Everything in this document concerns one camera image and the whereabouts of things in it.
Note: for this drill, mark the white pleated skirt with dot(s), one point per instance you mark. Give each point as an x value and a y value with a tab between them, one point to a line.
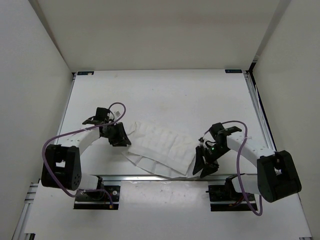
161	151

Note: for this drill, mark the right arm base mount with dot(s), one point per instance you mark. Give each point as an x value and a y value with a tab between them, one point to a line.
224	197

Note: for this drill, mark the left blue label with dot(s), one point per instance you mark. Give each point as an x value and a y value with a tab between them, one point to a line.
85	73

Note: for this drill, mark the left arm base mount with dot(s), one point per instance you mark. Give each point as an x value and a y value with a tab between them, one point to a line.
100	200

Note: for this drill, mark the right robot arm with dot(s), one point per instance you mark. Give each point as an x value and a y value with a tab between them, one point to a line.
259	170

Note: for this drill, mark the blue label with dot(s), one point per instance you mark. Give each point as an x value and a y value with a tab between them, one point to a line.
85	73
233	71

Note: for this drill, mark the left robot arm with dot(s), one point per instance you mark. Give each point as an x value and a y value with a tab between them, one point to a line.
62	167

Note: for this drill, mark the left aluminium frame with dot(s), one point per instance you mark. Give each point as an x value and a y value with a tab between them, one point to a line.
20	229

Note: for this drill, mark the front aluminium rail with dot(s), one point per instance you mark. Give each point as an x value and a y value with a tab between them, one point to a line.
139	178

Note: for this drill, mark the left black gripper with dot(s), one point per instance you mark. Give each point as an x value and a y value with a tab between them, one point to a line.
118	141

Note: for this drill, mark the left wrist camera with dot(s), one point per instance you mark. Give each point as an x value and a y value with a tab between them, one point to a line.
114	115

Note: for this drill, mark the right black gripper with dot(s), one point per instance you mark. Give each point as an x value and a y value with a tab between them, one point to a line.
209	168

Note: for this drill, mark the right blue label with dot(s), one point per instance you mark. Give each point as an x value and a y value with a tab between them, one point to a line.
233	71

